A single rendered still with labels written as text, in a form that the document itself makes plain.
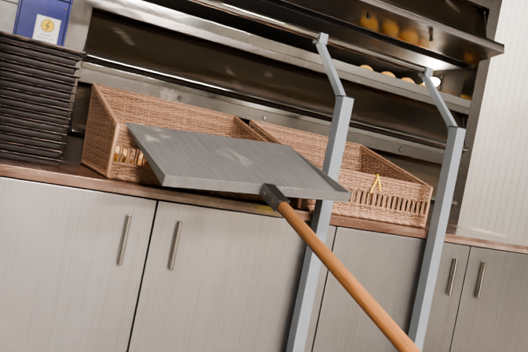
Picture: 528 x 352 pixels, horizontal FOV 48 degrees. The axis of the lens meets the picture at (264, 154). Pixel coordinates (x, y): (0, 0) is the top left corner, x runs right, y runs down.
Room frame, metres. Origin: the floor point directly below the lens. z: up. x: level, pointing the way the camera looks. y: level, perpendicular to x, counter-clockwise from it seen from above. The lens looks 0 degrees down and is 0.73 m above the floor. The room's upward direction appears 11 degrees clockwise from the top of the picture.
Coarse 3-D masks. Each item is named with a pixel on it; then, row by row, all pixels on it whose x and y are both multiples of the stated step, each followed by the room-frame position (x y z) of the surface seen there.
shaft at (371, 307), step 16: (288, 208) 1.38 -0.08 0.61; (304, 224) 1.33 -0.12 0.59; (304, 240) 1.30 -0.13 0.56; (320, 240) 1.28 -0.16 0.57; (320, 256) 1.25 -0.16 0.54; (336, 272) 1.19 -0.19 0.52; (352, 288) 1.15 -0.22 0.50; (368, 304) 1.11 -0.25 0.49; (384, 320) 1.07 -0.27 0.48; (400, 336) 1.04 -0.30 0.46
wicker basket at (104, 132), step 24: (96, 96) 1.92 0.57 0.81; (120, 96) 2.05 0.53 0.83; (144, 96) 2.10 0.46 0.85; (96, 120) 1.87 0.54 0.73; (120, 120) 2.04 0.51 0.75; (144, 120) 2.09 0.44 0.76; (168, 120) 2.13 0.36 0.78; (192, 120) 2.18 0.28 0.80; (216, 120) 2.22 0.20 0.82; (240, 120) 2.21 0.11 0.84; (96, 144) 1.81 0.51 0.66; (120, 144) 1.62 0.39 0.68; (96, 168) 1.73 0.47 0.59; (120, 168) 1.62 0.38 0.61; (144, 168) 1.65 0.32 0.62; (216, 192) 1.75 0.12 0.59; (240, 192) 1.80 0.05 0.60
